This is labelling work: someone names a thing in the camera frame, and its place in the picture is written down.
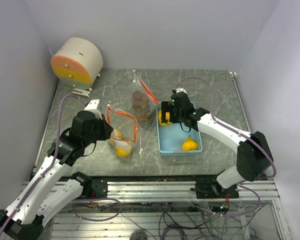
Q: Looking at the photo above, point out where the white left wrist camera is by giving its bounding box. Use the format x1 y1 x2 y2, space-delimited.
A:
84 99 102 119

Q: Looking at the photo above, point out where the orange fruit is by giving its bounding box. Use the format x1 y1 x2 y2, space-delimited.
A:
106 128 122 146
182 136 198 151

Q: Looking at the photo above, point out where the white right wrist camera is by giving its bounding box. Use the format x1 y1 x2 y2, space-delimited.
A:
175 88 187 94

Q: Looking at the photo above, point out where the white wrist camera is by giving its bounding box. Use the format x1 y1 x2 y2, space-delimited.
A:
175 88 187 94
84 99 102 119

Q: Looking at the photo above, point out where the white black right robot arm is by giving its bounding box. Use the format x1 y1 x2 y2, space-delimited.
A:
160 90 274 198

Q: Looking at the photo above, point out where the yellow bell pepper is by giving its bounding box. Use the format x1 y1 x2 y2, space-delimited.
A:
157 109 171 127

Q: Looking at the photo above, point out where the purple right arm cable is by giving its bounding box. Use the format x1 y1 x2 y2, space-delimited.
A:
173 76 277 179

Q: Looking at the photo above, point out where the yellow lemon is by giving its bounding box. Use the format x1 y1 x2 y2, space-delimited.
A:
115 146 131 158

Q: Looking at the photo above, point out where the purple floor cable loop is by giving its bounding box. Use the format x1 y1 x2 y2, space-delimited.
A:
72 198 125 222

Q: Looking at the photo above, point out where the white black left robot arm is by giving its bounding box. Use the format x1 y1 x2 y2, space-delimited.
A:
0 110 114 240

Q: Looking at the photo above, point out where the white corner clip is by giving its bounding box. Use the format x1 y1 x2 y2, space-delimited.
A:
229 71 237 78

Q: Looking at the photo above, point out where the small white metal bracket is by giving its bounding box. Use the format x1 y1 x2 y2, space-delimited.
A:
71 88 91 99

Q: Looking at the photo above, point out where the aluminium rail frame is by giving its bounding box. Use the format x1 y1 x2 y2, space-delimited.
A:
41 177 288 240

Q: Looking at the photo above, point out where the brown round fruit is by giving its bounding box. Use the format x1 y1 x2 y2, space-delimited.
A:
132 90 147 102

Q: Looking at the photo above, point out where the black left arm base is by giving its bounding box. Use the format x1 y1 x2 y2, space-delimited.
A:
70 171 108 199

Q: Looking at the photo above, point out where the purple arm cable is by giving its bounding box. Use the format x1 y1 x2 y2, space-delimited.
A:
0 93 87 240
173 76 277 179

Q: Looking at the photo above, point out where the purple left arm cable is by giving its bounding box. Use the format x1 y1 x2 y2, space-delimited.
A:
0 93 87 240

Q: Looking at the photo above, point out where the cream cylindrical drawer box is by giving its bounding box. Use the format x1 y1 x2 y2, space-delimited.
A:
50 37 104 90

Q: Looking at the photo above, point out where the clear orange zip top bag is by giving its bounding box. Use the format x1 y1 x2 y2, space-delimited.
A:
131 69 159 122

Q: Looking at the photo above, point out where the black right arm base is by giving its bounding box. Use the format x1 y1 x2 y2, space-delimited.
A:
190 174 239 199

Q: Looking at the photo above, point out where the light blue plastic basket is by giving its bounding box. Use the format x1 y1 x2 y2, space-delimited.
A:
156 102 203 156

